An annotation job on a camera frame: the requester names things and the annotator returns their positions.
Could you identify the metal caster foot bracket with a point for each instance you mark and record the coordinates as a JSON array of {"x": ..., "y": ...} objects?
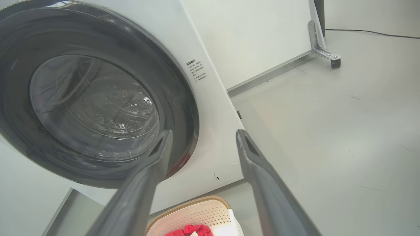
[{"x": 316, "y": 42}]

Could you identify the white garment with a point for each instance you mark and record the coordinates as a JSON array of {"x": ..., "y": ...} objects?
[{"x": 223, "y": 232}]

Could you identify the cream perforated laundry basket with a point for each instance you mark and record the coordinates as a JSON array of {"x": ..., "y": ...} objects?
[{"x": 203, "y": 213}]

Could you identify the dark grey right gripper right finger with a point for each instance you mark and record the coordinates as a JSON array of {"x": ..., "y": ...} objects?
[{"x": 272, "y": 196}]

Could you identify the white front-load washing machine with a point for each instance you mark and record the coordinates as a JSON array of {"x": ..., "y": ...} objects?
[{"x": 216, "y": 131}]

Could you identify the white partition panel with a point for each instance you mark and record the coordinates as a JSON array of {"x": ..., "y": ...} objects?
[{"x": 249, "y": 36}]

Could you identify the red garment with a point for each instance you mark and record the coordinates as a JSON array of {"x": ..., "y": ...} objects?
[{"x": 187, "y": 231}]

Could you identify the dark round washing machine door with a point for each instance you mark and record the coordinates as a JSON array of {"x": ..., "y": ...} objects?
[{"x": 98, "y": 98}]

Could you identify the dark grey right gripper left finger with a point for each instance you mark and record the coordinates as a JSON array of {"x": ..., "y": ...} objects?
[{"x": 137, "y": 193}]

